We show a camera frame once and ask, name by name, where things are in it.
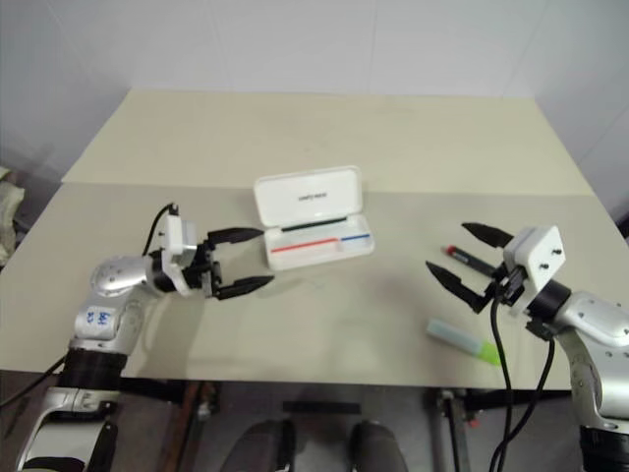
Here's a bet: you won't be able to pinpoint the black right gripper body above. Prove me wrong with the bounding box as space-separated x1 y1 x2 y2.
484 262 528 310

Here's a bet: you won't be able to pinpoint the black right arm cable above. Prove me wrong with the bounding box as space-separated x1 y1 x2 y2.
487 282 559 472

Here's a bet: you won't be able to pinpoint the grey metal table leg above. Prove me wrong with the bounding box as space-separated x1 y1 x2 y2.
426 387 477 472

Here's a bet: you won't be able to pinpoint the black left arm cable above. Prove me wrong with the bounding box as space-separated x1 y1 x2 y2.
0 203 181 409

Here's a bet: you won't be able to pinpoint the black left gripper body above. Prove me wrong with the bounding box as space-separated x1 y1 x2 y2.
180 233 224 299

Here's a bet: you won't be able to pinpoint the dark marker with red cap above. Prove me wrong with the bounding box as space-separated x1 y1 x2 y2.
443 243 495 275

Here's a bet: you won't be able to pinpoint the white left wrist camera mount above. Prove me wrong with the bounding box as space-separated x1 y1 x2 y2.
160 214 200 298

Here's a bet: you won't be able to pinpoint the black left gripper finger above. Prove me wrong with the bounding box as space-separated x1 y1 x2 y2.
204 226 264 248
212 274 276 302

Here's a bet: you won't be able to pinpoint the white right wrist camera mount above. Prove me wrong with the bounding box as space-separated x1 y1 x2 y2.
502 224 567 315

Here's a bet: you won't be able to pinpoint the crumpled pale cloth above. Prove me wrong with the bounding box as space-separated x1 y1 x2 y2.
0 165 27 269

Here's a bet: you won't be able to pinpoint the dark rounded shape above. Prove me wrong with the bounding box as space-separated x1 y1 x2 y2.
350 419 410 472
229 419 298 472

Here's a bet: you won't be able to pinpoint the white plastic pencil case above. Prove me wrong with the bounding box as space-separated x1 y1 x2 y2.
253 164 377 271

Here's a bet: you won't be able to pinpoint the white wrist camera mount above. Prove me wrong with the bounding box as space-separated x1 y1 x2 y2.
160 214 200 298
502 224 567 315

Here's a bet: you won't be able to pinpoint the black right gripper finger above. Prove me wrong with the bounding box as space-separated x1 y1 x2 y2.
425 261 493 315
460 221 516 253

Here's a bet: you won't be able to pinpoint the rusty metal table leg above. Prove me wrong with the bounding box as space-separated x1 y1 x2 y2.
182 383 220 435

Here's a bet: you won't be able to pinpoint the pale blue green-capped highlighter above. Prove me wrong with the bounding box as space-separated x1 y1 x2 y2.
426 318 503 368

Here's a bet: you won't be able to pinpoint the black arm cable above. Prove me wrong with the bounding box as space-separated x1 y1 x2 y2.
487 282 559 472
0 203 181 409

